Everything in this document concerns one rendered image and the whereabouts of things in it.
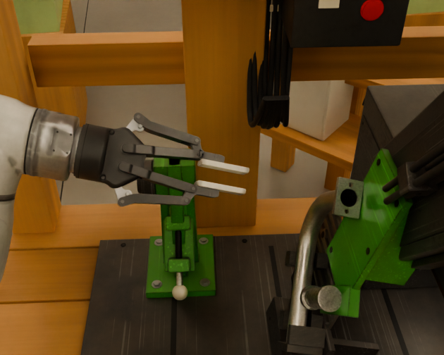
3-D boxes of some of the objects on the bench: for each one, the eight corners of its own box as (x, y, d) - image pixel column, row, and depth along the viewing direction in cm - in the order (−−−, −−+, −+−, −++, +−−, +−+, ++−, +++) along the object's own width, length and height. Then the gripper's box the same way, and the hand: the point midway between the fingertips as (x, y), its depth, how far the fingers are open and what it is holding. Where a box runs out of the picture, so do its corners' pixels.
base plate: (765, 412, 90) (773, 405, 88) (68, 445, 86) (65, 438, 84) (610, 229, 122) (614, 222, 121) (101, 246, 118) (99, 239, 117)
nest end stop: (310, 352, 94) (322, 355, 89) (276, 348, 92) (286, 351, 87) (311, 344, 94) (323, 348, 89) (277, 341, 93) (287, 343, 88)
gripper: (63, 204, 71) (243, 235, 76) (87, 88, 73) (260, 125, 78) (66, 207, 79) (230, 234, 83) (87, 101, 81) (246, 134, 85)
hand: (222, 177), depth 80 cm, fingers closed
